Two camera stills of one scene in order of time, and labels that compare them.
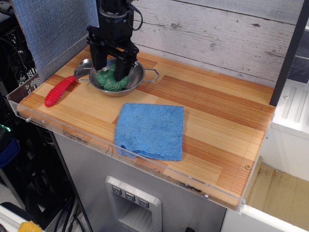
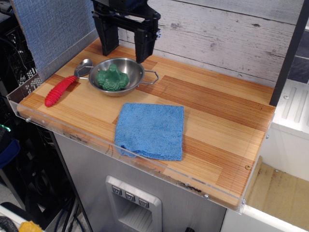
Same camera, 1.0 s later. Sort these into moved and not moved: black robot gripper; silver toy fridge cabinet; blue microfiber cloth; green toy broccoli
Moved: black robot gripper
Not moved: silver toy fridge cabinet; green toy broccoli; blue microfiber cloth
